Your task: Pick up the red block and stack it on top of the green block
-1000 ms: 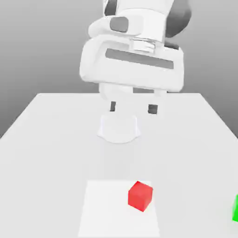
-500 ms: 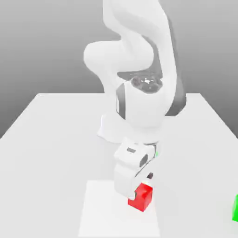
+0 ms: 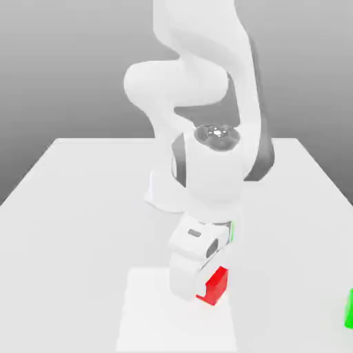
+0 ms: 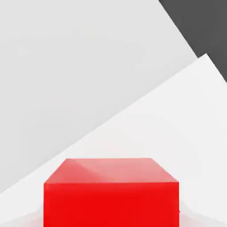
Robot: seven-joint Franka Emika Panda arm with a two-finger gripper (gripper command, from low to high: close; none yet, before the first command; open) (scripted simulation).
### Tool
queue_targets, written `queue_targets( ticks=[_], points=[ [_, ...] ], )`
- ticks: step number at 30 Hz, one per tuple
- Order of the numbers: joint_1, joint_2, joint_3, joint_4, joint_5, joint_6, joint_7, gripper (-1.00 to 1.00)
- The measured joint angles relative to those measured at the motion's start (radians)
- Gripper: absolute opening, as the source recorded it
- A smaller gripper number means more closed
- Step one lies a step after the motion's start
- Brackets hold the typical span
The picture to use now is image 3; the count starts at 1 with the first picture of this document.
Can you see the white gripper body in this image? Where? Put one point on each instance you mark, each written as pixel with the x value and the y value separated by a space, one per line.
pixel 183 275

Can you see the small red cube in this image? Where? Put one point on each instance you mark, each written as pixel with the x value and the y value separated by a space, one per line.
pixel 218 284

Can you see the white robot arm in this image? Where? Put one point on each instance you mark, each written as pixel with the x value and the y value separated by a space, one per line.
pixel 209 176

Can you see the small green cube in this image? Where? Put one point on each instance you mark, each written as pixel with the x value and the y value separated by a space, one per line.
pixel 349 311

